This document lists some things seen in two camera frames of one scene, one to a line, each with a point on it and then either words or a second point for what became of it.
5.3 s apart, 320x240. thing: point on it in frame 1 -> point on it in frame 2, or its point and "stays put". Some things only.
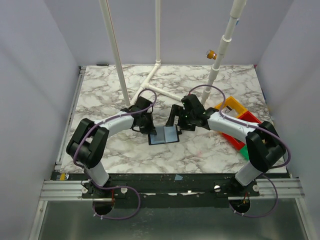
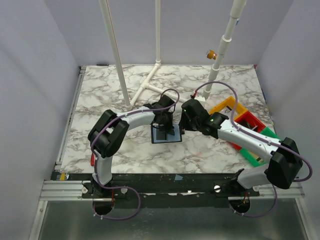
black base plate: (172, 191) stays put
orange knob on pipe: (211, 54) stays put
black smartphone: (165, 134) stays put
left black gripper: (151, 129) -> (169, 128)
